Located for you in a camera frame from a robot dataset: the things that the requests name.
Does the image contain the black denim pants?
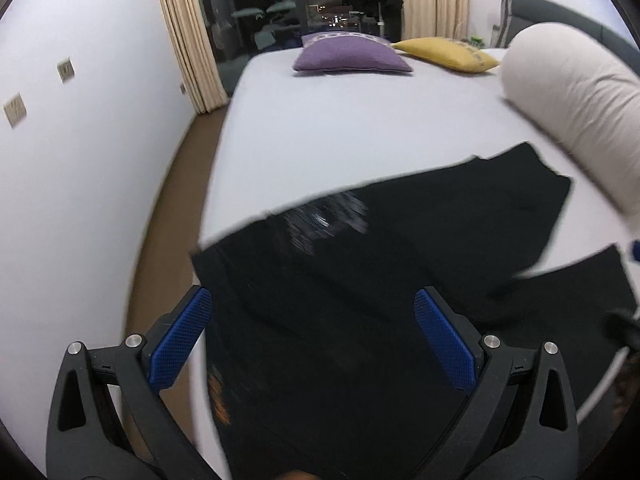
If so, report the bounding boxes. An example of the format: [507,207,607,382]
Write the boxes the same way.
[192,143,637,479]

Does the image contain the white bolster pillow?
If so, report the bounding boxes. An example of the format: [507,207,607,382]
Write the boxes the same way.
[500,23,639,214]

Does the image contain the white bed mattress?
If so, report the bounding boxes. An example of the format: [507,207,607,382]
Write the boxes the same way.
[192,34,640,480]

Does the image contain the yellow cushion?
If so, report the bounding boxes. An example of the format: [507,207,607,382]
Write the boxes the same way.
[392,37,500,74]

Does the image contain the dark grey headboard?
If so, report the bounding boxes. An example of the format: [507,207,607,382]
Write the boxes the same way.
[494,0,639,54]

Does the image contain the purple cushion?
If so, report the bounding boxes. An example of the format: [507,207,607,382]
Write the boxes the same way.
[293,32,412,75]

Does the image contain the left beige curtain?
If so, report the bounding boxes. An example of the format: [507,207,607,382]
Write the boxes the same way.
[160,0,229,115]

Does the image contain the dark glass window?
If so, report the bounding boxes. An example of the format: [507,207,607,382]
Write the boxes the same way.
[200,0,402,94]

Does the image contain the wall switch plate near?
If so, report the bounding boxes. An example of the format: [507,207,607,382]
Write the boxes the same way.
[3,93,27,128]

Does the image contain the wall switch plate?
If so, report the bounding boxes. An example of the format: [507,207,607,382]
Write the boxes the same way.
[56,58,75,84]
[3,93,27,128]

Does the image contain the wall switch plate far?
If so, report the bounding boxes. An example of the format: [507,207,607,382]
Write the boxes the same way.
[56,58,75,84]

